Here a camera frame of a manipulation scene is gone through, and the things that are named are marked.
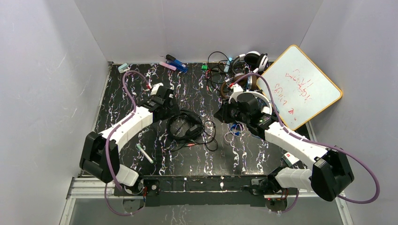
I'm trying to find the aluminium frame rail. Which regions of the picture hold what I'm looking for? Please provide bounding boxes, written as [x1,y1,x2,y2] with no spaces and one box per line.
[66,177,346,199]

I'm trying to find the blue stapler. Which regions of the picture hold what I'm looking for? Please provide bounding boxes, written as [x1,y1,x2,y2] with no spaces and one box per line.
[165,54,188,73]

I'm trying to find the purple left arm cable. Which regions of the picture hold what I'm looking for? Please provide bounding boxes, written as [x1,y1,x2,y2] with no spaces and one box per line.
[104,70,153,217]

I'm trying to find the black headphones with cable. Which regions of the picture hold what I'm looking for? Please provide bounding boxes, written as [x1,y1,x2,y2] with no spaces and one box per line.
[166,109,219,152]

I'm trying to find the whiteboard with orange frame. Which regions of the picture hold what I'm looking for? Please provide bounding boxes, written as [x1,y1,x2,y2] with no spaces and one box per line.
[257,45,343,130]

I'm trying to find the white box with red label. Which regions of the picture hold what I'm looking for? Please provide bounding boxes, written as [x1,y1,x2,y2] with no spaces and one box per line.
[282,152,299,167]

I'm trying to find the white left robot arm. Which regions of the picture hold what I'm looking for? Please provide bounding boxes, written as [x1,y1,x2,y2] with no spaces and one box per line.
[79,83,180,187]

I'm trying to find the white marker pen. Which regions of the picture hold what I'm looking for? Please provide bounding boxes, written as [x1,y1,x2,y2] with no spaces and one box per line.
[136,143,154,164]

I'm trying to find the white headphones with blue cable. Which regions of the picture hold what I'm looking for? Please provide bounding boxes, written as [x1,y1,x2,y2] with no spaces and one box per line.
[231,92,276,140]

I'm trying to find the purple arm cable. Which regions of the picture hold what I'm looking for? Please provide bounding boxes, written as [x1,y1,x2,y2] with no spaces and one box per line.
[104,70,153,217]
[231,73,381,214]

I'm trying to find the black and white headphones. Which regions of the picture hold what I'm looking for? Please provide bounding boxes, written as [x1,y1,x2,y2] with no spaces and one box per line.
[234,51,270,72]

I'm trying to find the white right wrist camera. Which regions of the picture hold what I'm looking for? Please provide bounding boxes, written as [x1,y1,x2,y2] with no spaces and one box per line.
[228,84,244,104]

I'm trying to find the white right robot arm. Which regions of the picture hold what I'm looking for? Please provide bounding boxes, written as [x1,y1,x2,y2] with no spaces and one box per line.
[214,93,354,202]

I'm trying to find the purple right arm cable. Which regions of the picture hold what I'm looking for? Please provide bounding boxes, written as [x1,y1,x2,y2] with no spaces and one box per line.
[231,73,381,214]

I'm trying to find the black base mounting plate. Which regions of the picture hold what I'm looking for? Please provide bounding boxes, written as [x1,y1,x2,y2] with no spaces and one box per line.
[114,175,297,209]

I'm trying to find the brown headphones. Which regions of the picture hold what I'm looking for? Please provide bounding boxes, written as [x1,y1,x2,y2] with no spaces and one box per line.
[220,73,257,99]

